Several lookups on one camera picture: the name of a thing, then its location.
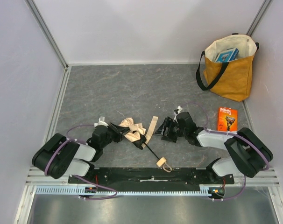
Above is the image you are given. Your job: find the beige folding umbrella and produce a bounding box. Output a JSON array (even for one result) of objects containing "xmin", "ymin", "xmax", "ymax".
[{"xmin": 119, "ymin": 116, "xmax": 172, "ymax": 173}]

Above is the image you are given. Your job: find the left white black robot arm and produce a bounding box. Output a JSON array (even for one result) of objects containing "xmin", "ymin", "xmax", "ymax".
[{"xmin": 32, "ymin": 121, "xmax": 130, "ymax": 179}]

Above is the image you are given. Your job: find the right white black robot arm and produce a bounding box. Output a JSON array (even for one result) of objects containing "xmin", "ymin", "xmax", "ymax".
[{"xmin": 154, "ymin": 112, "xmax": 273, "ymax": 178}]

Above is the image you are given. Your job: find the orange razor package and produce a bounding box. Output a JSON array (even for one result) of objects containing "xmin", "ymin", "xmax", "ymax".
[{"xmin": 217, "ymin": 107, "xmax": 238, "ymax": 132}]

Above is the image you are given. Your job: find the mustard tote bag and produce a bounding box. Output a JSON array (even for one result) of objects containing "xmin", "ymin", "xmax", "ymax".
[{"xmin": 195, "ymin": 34, "xmax": 260, "ymax": 102}]

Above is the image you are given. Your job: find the blue razor box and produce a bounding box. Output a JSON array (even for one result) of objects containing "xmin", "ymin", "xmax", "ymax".
[{"xmin": 214, "ymin": 48, "xmax": 239, "ymax": 63}]

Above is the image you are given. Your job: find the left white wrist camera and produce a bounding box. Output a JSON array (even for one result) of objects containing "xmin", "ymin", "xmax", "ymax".
[{"xmin": 94, "ymin": 116, "xmax": 108, "ymax": 126}]

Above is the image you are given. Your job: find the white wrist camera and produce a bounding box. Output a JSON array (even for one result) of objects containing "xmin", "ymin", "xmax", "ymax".
[
  {"xmin": 94, "ymin": 116, "xmax": 108, "ymax": 126},
  {"xmin": 173, "ymin": 106, "xmax": 183, "ymax": 123}
]

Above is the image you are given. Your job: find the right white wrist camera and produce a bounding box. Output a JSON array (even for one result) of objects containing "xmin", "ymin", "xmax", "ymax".
[{"xmin": 173, "ymin": 106, "xmax": 183, "ymax": 123}]

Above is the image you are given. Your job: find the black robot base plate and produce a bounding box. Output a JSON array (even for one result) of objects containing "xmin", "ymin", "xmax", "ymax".
[{"xmin": 83, "ymin": 168, "xmax": 234, "ymax": 191}]

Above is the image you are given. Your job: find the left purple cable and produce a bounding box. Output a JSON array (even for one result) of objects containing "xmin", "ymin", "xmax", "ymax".
[{"xmin": 44, "ymin": 125, "xmax": 119, "ymax": 201}]

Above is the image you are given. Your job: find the purple cable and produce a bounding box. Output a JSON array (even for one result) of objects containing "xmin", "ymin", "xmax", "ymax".
[
  {"xmin": 181, "ymin": 101, "xmax": 272, "ymax": 203},
  {"xmin": 44, "ymin": 125, "xmax": 119, "ymax": 201}
]

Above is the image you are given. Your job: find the white slotted cable duct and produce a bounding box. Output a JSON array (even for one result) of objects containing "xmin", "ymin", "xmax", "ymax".
[{"xmin": 35, "ymin": 185, "xmax": 222, "ymax": 196}]

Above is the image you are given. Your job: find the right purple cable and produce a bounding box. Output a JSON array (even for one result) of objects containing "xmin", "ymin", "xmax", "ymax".
[{"xmin": 181, "ymin": 101, "xmax": 272, "ymax": 203}]

